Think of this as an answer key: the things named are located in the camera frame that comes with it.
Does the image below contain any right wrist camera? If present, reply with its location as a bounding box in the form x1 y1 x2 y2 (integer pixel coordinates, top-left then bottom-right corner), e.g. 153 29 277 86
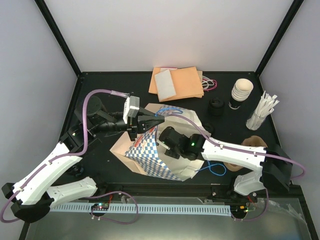
156 139 170 150

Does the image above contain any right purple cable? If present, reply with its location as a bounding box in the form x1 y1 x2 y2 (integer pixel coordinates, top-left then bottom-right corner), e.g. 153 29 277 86
169 112 306 180

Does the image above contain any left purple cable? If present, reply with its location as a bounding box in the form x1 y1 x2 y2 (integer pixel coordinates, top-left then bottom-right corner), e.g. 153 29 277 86
0 89 131 223

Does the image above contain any jar of wrapped straws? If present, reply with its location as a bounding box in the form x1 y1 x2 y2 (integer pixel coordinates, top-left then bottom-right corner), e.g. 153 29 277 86
246 91 280 131

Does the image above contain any stack of black lids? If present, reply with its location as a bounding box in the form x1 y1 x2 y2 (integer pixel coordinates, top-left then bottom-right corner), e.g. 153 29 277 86
208 97 225 117

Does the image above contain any stack of paper cups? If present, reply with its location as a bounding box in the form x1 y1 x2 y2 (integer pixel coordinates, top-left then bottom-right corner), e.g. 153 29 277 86
228 78 254 110

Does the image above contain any purple cable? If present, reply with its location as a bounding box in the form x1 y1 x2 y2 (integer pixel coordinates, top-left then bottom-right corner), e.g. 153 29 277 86
0 89 131 223
169 112 306 180

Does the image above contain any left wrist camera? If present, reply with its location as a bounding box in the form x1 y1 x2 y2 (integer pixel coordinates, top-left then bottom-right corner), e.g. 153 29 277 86
123 96 140 122

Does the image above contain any single black cup lid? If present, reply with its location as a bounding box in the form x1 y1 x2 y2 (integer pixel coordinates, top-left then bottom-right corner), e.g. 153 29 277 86
203 123 215 135

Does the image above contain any white slotted cable duct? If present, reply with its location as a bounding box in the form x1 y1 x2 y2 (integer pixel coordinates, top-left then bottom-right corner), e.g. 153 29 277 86
51 202 231 217

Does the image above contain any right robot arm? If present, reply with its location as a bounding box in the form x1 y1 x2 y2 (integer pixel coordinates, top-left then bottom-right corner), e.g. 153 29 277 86
158 126 293 202

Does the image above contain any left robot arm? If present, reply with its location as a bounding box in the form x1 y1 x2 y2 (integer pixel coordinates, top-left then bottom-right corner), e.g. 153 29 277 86
1 95 165 223

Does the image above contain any brown cardboard cup carrier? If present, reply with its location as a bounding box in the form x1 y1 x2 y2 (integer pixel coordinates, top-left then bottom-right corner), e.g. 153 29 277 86
223 135 268 172

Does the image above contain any blue checkered paper bag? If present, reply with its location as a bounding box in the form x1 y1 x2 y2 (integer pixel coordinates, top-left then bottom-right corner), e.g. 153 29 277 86
109 103 227 182

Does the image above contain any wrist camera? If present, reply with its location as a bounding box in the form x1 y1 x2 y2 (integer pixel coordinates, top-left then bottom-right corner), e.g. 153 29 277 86
156 139 170 150
123 96 140 122

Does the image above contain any stack of orange paper bags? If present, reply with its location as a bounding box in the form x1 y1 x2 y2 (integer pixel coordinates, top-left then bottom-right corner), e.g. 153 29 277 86
148 66 215 102

